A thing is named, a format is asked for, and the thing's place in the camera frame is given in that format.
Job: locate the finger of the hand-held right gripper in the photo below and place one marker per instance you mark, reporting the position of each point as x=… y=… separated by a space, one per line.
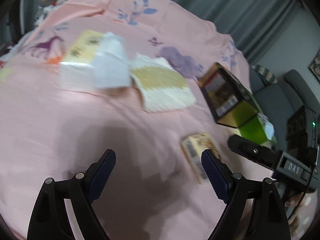
x=250 y=150

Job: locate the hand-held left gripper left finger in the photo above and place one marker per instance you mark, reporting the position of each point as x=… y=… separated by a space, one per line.
x=101 y=173

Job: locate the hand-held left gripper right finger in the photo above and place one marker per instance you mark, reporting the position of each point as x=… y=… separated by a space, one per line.
x=215 y=177

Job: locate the green box with white inside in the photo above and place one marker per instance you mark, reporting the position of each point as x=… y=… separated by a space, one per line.
x=252 y=128

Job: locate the small yellow tissue pack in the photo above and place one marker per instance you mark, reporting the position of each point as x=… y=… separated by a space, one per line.
x=197 y=150

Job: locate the person's right hand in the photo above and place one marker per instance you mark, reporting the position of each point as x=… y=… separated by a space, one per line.
x=292 y=200

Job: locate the grey sofa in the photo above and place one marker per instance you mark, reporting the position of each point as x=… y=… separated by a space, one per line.
x=277 y=92

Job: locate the pink printed bed sheet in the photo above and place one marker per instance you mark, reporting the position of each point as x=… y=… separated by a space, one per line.
x=112 y=117

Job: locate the teal patterned pillow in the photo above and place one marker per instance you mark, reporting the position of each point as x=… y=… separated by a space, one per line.
x=265 y=72

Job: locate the white and yellow towel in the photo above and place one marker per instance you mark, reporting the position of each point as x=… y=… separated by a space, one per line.
x=162 y=85

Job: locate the white tissue sheet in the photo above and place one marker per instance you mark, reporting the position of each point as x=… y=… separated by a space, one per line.
x=111 y=62

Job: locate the large yellow tissue pack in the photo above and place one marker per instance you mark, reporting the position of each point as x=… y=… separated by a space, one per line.
x=80 y=52

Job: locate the grey curtain with yellow band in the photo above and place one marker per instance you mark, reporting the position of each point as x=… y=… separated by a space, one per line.
x=237 y=10

